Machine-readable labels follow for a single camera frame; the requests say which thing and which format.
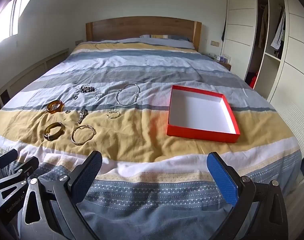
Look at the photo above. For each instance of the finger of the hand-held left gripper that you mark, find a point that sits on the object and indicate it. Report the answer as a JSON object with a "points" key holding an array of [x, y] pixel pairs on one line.
{"points": [[21, 170], [4, 158]]}

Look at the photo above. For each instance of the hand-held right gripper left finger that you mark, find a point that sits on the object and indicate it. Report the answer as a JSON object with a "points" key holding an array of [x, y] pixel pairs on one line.
{"points": [[86, 172]]}

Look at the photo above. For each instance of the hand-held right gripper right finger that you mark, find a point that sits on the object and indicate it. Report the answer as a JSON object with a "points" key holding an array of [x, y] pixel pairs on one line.
{"points": [[222, 177]]}

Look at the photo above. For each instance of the thin gold hoop bangle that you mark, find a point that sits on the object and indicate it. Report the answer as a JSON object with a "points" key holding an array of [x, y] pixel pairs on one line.
{"points": [[71, 135]]}

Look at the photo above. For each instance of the red shallow box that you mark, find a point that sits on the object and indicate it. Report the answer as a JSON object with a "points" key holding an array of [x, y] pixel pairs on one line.
{"points": [[204, 135]]}

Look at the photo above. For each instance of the gold twisted hoop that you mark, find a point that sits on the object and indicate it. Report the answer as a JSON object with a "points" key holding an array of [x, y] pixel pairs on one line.
{"points": [[109, 116]]}

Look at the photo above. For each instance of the amber bangle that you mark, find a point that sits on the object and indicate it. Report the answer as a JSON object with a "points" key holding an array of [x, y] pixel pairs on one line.
{"points": [[51, 109]]}

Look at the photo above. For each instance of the silver twisted hoop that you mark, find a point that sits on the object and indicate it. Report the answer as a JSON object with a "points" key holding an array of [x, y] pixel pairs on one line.
{"points": [[96, 95]]}

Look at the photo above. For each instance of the red bag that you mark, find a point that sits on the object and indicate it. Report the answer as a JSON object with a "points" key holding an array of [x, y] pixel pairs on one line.
{"points": [[254, 80]]}

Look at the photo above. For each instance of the wooden nightstand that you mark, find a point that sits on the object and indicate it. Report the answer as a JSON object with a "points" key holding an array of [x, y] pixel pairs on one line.
{"points": [[225, 65]]}

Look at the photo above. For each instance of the window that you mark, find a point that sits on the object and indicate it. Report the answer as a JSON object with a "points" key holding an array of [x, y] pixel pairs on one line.
{"points": [[6, 22]]}

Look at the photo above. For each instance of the striped pillow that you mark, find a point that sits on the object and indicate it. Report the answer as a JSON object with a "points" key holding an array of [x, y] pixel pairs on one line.
{"points": [[164, 37]]}

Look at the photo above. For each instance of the striped hanging shirt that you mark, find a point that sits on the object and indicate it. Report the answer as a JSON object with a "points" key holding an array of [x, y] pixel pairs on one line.
{"points": [[278, 35]]}

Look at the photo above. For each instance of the beige hanging coat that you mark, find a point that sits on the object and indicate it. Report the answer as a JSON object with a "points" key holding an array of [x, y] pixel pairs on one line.
{"points": [[264, 27]]}

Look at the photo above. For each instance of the wooden headboard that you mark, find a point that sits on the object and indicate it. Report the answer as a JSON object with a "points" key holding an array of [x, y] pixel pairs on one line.
{"points": [[142, 26]]}

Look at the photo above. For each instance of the white wardrobe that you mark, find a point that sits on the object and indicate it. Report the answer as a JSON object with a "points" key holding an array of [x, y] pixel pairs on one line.
{"points": [[242, 17]]}

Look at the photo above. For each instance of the white low wall cabinet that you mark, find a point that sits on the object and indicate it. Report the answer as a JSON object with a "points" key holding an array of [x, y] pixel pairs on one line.
{"points": [[36, 70]]}

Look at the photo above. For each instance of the wall switch plate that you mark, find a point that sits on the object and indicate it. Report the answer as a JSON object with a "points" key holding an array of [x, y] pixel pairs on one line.
{"points": [[215, 43]]}

